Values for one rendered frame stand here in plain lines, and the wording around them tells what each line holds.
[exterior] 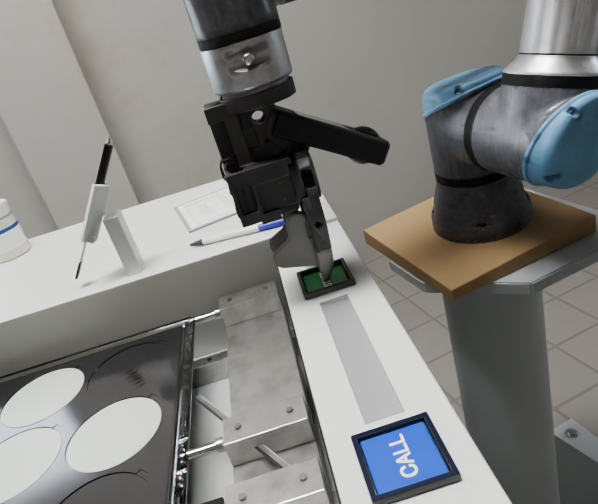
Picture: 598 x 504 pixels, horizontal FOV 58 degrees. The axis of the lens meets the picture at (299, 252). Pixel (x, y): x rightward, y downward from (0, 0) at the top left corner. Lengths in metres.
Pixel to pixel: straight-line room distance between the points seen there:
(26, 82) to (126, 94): 0.39
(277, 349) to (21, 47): 1.63
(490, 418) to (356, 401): 0.65
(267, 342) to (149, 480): 0.22
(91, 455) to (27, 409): 0.15
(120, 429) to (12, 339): 0.27
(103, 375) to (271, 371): 0.21
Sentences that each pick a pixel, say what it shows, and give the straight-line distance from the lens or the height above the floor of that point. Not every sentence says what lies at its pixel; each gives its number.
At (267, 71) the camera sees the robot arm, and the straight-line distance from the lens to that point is 0.48.
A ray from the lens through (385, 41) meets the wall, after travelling 2.63.
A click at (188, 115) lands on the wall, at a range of 2.33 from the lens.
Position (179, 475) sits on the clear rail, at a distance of 0.52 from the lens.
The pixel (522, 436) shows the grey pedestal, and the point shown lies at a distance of 1.09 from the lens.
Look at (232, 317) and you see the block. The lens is 0.72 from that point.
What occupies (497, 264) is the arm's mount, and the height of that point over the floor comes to 0.84.
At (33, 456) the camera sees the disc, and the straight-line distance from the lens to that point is 0.65.
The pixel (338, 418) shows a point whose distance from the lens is 0.42.
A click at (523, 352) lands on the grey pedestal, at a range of 0.97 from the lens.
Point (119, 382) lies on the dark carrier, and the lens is 0.68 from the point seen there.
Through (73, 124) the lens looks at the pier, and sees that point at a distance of 2.10.
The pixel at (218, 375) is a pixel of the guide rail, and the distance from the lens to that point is 0.73.
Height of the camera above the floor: 1.24
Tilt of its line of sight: 25 degrees down
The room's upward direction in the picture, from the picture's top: 17 degrees counter-clockwise
